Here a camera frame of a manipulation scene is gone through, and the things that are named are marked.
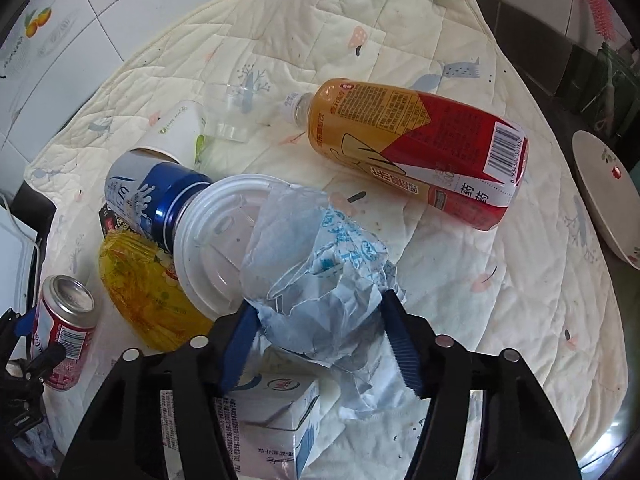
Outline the white cable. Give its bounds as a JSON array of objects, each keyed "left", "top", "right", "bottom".
[{"left": 0, "top": 192, "right": 43, "bottom": 281}]

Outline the white appliance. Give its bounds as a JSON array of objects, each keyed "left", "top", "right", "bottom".
[{"left": 0, "top": 207, "right": 42, "bottom": 321}]

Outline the white paper cup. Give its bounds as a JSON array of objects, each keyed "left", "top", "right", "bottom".
[{"left": 134, "top": 101, "right": 208, "bottom": 172}]

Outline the white blue-print wrapper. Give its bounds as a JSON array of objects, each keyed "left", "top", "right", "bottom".
[{"left": 240, "top": 184, "right": 408, "bottom": 422}]

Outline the black snack packet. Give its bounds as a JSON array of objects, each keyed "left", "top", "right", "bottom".
[{"left": 99, "top": 204, "right": 135, "bottom": 238}]

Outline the white plate with red print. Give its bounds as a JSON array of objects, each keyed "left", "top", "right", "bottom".
[{"left": 571, "top": 130, "right": 640, "bottom": 270}]

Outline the clear plastic cup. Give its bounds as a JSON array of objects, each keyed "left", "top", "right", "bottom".
[{"left": 202, "top": 81, "right": 251, "bottom": 144}]

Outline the yellow plastic wrapper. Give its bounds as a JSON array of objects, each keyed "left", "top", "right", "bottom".
[{"left": 98, "top": 237, "right": 216, "bottom": 353}]

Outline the pink brush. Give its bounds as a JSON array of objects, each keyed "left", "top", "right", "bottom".
[{"left": 579, "top": 0, "right": 621, "bottom": 41}]

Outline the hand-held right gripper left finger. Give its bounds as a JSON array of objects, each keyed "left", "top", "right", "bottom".
[{"left": 57, "top": 304, "right": 261, "bottom": 480}]

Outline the grey cloth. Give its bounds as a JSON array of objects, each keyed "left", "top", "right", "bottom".
[{"left": 12, "top": 410, "right": 60, "bottom": 473}]

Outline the blue and white can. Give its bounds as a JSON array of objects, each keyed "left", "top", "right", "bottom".
[{"left": 104, "top": 152, "right": 215, "bottom": 253}]

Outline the orange drink bottle red label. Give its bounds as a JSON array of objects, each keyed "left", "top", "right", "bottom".
[{"left": 279, "top": 77, "right": 530, "bottom": 232}]

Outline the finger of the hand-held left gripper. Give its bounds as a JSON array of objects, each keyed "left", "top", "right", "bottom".
[
  {"left": 0, "top": 309, "right": 40, "bottom": 356},
  {"left": 24, "top": 344, "right": 67, "bottom": 387}
]

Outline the red and white can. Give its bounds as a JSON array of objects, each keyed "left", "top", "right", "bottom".
[{"left": 32, "top": 275, "right": 98, "bottom": 391}]

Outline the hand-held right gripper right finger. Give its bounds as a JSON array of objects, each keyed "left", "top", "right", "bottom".
[{"left": 380, "top": 290, "right": 583, "bottom": 480}]

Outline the cream quilted printed blanket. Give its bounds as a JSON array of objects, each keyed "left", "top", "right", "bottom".
[{"left": 22, "top": 0, "right": 632, "bottom": 480}]

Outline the white plastic lid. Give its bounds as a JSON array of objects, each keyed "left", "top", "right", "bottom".
[{"left": 172, "top": 174, "right": 301, "bottom": 322}]

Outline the white and blue carton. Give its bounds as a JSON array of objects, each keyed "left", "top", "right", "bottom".
[{"left": 215, "top": 364, "right": 321, "bottom": 480}]

